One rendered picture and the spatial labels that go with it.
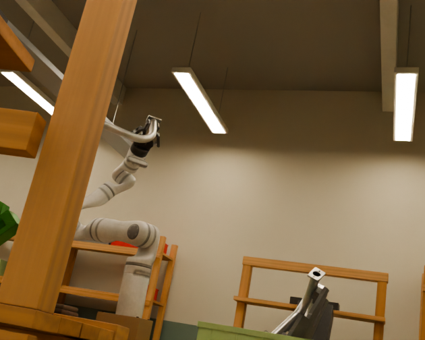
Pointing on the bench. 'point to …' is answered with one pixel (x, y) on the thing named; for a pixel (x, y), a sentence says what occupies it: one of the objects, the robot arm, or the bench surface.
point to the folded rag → (66, 309)
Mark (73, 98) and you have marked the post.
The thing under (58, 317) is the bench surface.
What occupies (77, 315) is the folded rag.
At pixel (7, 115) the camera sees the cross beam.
